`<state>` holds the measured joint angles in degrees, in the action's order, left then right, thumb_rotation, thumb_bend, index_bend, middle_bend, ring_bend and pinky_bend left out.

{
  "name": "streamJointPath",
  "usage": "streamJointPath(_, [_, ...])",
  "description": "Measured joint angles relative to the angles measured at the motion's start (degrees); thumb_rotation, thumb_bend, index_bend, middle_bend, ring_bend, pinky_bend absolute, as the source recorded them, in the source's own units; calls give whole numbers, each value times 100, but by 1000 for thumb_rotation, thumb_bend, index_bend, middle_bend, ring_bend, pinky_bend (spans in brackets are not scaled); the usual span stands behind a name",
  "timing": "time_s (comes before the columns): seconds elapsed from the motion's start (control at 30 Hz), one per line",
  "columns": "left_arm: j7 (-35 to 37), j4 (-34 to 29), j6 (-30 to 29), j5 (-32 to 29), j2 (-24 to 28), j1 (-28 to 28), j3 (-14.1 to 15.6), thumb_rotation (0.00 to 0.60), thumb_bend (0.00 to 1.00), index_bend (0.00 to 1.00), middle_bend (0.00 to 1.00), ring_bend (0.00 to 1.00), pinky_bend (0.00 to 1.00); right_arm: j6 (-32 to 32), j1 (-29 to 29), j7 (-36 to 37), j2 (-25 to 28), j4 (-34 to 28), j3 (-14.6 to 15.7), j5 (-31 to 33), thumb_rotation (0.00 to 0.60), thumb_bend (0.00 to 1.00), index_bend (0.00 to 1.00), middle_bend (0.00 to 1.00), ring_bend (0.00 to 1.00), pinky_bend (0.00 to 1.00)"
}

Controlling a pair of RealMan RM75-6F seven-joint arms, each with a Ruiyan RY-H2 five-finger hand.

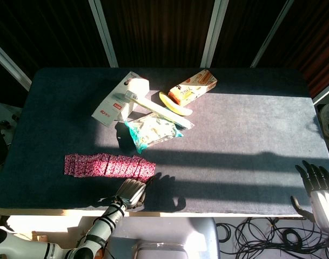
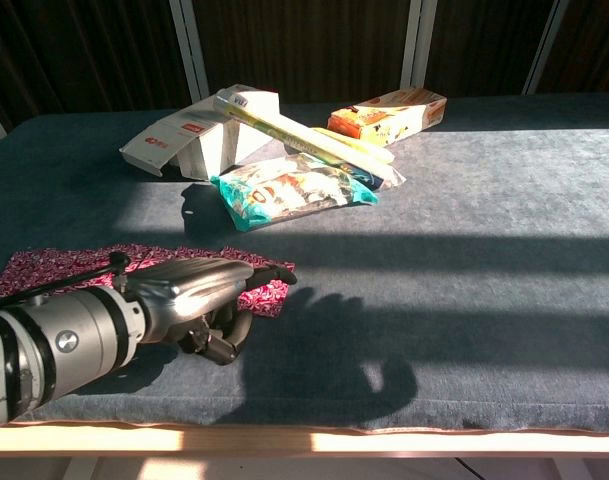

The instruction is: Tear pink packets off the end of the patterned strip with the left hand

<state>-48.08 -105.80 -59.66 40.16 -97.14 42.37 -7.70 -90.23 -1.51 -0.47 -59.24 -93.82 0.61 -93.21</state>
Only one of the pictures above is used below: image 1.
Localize black floor cable tangle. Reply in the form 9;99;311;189
215;215;329;259

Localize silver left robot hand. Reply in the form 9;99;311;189
114;176;156;210

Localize orange snack box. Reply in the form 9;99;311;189
167;69;218;107

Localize teal snack bag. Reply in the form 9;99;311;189
124;112;185;155

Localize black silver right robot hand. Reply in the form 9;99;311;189
290;160;329;236

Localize plain white box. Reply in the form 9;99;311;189
120;78;150;121

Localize white window frame post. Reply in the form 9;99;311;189
0;37;32;92
200;0;230;69
88;0;119;69
250;0;295;69
312;80;329;105

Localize long pale yellow tube box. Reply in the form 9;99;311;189
113;91;194;130

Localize light wooden table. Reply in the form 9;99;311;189
0;203;310;218

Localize white carton with red logo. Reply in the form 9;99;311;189
91;71;139;126

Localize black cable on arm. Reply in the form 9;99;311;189
92;196;127;230

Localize dark blue table cloth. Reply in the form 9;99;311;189
0;67;329;216

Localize yellow banana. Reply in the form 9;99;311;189
159;91;193;117

